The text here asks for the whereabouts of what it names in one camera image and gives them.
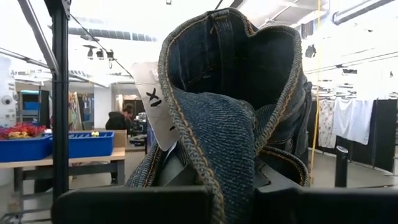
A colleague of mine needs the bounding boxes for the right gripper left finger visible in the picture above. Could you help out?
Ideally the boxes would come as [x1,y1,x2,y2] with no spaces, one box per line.
[51,151,215,224]

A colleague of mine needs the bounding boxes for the dark blue jeans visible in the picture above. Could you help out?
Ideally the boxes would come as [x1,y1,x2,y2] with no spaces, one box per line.
[125,7,313,224]

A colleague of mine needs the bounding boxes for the blue plastic bin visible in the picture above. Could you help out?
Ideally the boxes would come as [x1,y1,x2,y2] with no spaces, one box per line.
[68,130,116,159]
[0,133,53,163]

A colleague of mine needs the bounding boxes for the person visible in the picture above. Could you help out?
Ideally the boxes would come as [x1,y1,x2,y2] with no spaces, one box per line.
[104,103,136,131]

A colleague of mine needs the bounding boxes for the patterned hanging cloth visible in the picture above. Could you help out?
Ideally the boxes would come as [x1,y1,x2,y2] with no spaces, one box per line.
[317,98,336,149]

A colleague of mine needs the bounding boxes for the white machine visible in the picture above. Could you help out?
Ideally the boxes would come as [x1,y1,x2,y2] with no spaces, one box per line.
[0,55,17,129]

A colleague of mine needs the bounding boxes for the dark shelf with blue box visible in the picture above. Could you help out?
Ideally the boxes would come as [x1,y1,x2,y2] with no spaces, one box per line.
[17,90,51,126]

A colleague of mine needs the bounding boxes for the black partition panel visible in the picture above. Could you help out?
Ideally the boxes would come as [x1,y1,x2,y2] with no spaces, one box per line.
[372,98,398,174]

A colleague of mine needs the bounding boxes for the white hanging cloth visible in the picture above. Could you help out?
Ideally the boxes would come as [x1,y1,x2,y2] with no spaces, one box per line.
[331,98,375,146]

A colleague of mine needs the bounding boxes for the red and pink flowers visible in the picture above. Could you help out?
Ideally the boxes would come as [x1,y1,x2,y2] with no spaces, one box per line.
[0,122,47,140]

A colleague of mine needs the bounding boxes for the grey metal strut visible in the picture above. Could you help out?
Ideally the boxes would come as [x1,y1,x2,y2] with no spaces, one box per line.
[17,0,60,76]

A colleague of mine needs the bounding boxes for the wooden bench grey metal legs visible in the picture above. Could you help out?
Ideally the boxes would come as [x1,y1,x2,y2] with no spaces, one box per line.
[0,146,127,195]

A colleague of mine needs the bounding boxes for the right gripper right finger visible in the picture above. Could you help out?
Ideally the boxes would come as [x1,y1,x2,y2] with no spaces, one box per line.
[253,163,398,224]

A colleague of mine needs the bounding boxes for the cardboard box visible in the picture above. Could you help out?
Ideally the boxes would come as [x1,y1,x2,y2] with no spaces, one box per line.
[113,129,128,149]

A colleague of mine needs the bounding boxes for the black bollard post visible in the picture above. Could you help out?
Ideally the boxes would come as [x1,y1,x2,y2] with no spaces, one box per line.
[335,145,349,188]

